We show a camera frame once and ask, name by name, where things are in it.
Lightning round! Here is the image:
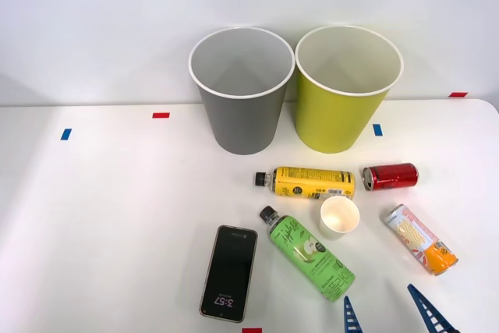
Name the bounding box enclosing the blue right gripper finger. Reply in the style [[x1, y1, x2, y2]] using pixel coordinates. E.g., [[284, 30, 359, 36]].
[[406, 283, 462, 333], [343, 295, 363, 333]]

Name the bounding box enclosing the green label plastic bottle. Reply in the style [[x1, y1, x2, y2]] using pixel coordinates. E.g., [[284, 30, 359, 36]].
[[259, 205, 356, 303]]

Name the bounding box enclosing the white paper cup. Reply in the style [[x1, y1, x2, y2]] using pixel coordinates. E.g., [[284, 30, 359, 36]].
[[318, 196, 360, 241]]

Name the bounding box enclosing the black smartphone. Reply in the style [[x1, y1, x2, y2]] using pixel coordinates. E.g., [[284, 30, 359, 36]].
[[199, 225, 259, 324]]

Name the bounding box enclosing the red drink can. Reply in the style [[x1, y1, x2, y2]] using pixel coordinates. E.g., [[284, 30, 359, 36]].
[[362, 162, 420, 192]]

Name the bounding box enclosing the yellow label plastic bottle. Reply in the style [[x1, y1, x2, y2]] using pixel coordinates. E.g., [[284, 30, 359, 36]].
[[253, 165, 356, 200]]

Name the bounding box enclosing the yellow-green plastic waste bin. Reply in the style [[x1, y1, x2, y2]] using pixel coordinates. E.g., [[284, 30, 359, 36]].
[[294, 24, 404, 154]]

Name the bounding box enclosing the grey plastic waste bin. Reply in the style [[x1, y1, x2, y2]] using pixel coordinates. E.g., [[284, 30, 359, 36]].
[[188, 27, 295, 156]]

